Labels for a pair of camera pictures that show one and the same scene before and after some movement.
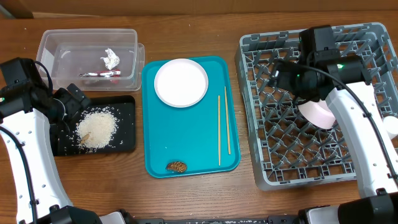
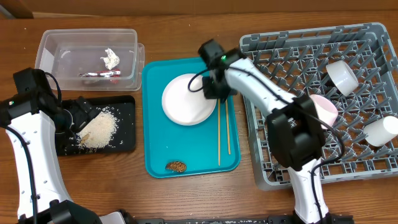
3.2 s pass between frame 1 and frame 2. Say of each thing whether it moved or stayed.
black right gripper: moved
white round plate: moved
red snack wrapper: stayed
